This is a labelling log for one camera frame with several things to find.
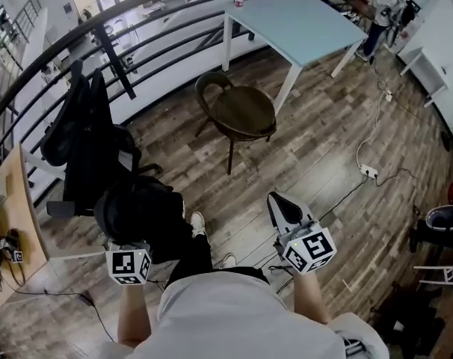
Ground black mesh office chair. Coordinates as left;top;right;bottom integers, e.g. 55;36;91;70
39;59;164;219

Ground white desk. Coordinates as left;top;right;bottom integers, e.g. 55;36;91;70
395;44;452;108

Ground person's white shoe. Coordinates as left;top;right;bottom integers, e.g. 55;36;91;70
220;252;238;271
190;211;207;239

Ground black clothing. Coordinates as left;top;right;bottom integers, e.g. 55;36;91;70
93;175;187;265

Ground wooden desk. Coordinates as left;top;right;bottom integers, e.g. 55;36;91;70
0;143;51;308

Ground dark brown wooden chair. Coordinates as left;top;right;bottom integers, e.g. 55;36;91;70
194;71;278;176

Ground white power strip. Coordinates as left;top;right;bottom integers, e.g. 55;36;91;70
360;163;380;180

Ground white stool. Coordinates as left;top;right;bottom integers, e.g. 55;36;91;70
413;248;453;292

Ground light blue white-legged table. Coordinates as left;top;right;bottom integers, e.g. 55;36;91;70
221;0;370;116

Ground black floor cable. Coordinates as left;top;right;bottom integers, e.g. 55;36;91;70
42;289;116;343

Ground person's black trousers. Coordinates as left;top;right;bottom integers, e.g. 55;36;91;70
151;200;271;289

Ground grey plastic bin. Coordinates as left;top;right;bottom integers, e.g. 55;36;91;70
425;204;453;233

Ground person's white right shoe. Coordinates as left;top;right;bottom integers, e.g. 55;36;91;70
220;252;238;271

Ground person's left forearm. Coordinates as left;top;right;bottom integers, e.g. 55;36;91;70
117;281;153;348

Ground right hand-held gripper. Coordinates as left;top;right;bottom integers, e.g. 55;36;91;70
266;191;338;275

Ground person's white left shoe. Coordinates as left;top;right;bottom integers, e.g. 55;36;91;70
190;211;207;239

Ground person's white shirt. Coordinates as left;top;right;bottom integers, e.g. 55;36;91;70
97;270;391;359

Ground black bag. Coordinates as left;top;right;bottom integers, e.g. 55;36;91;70
371;281;447;359

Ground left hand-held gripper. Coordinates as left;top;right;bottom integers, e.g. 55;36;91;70
105;239;153;287

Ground person's right forearm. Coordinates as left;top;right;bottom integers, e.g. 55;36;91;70
291;270;333;325

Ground white power cable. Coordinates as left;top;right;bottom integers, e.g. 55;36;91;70
355;56;394;168

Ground black metal railing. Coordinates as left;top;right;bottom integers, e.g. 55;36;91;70
0;0;362;205

